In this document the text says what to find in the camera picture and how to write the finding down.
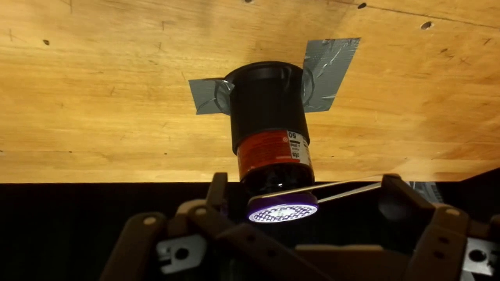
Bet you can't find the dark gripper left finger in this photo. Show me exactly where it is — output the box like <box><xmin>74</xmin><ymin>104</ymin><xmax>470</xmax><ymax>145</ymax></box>
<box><xmin>98</xmin><ymin>170</ymin><xmax>324</xmax><ymax>281</ymax></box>

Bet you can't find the dark red can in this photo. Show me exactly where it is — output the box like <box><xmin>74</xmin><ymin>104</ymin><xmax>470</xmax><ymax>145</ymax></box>
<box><xmin>223</xmin><ymin>59</ymin><xmax>320</xmax><ymax>226</ymax></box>

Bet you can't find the grey duct tape piece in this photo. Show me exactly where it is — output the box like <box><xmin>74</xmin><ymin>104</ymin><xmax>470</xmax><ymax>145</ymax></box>
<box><xmin>299</xmin><ymin>36</ymin><xmax>362</xmax><ymax>114</ymax></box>
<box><xmin>187</xmin><ymin>76</ymin><xmax>235</xmax><ymax>117</ymax></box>

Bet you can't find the beige elastic band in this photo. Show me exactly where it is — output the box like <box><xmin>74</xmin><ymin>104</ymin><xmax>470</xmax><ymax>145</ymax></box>
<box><xmin>248</xmin><ymin>179</ymin><xmax>385</xmax><ymax>204</ymax></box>

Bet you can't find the black curtain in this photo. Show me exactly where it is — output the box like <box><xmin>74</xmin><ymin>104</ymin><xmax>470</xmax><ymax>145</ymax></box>
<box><xmin>0</xmin><ymin>165</ymin><xmax>500</xmax><ymax>281</ymax></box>

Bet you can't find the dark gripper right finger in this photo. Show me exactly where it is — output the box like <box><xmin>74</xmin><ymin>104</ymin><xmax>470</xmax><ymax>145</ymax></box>
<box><xmin>381</xmin><ymin>173</ymin><xmax>500</xmax><ymax>281</ymax></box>

